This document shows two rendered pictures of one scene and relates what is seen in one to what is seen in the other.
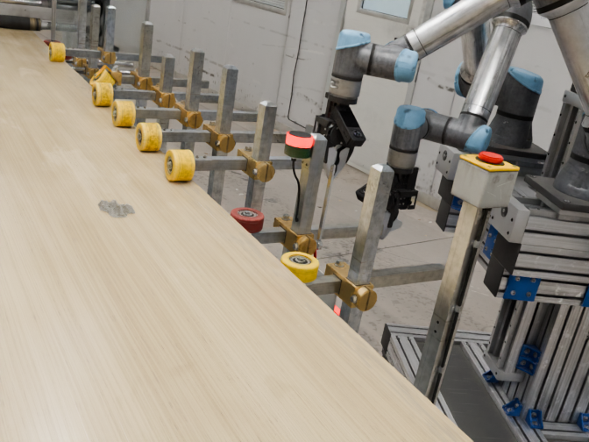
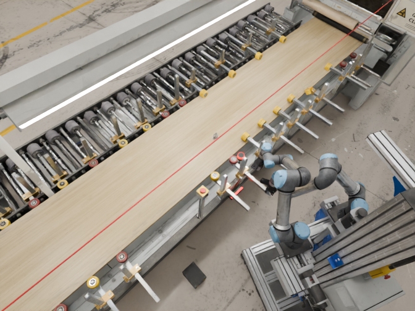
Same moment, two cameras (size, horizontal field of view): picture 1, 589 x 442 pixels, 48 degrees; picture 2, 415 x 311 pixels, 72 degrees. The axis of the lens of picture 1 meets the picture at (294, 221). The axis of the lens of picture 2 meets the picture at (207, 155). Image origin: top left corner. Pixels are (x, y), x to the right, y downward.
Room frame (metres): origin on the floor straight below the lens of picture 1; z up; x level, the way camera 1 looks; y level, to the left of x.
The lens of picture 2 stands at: (0.81, -1.17, 3.15)
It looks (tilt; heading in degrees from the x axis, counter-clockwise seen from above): 58 degrees down; 73
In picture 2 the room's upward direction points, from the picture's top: 6 degrees clockwise
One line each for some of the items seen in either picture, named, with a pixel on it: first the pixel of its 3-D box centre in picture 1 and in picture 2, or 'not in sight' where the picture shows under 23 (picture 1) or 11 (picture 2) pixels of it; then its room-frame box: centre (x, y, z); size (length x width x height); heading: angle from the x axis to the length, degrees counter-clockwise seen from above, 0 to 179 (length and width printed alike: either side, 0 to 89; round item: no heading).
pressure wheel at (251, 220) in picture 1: (244, 233); (233, 161); (1.46, 0.11, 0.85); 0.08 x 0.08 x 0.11
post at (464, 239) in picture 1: (446, 317); (201, 206); (1.07, -0.30, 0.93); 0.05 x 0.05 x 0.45; 33
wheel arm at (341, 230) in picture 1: (311, 232); (247, 175); (1.57, -0.05, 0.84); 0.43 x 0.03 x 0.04; 123
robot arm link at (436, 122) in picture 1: (427, 124); not in sight; (1.78, -0.31, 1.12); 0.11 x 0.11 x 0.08; 63
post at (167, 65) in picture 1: (162, 121); (302, 116); (2.34, 0.53, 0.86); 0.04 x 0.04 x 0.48; 33
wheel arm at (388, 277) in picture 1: (370, 280); (230, 193); (1.36, -0.19, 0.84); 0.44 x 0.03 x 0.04; 123
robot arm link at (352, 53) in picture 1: (352, 54); (265, 149); (1.63, -0.07, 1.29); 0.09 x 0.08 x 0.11; 83
